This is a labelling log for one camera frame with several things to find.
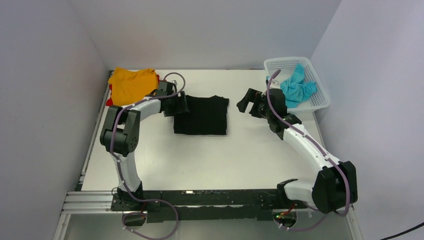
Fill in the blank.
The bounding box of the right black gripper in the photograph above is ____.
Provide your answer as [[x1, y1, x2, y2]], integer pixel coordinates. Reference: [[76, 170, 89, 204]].
[[237, 88, 273, 120]]

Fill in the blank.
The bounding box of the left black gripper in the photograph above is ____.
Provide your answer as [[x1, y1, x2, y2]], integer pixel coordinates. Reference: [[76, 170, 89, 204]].
[[164, 91, 190, 118]]

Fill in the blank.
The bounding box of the folded yellow t-shirt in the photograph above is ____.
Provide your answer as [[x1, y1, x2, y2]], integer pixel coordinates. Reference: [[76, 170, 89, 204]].
[[108, 67, 159, 106]]

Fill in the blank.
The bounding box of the white plastic basket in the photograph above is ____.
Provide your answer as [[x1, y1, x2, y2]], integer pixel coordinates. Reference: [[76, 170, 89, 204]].
[[263, 56, 330, 113]]

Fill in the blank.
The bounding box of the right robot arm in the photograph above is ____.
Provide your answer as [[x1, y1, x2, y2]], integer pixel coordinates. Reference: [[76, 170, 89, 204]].
[[236, 88, 358, 214]]

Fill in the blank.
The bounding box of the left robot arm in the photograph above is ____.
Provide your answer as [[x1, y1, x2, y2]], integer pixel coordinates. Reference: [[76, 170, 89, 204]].
[[99, 80, 189, 210]]

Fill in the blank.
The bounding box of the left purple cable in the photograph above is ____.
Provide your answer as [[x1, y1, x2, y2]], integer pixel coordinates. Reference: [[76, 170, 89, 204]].
[[109, 72, 186, 240]]

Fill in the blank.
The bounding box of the black cable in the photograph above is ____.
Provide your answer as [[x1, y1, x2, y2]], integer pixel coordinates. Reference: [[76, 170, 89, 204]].
[[379, 226, 424, 240]]

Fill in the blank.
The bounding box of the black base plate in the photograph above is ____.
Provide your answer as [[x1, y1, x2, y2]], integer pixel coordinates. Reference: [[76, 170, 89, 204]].
[[110, 189, 306, 223]]

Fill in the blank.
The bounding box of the black t-shirt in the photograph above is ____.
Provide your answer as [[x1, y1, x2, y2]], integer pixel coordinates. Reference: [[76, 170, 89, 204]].
[[173, 95, 229, 136]]

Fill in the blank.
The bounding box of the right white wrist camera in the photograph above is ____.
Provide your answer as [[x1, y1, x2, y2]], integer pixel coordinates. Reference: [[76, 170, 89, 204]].
[[265, 76, 281, 89]]

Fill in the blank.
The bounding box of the teal t-shirt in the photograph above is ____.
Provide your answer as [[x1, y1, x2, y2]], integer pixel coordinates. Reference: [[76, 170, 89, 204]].
[[280, 63, 317, 109]]

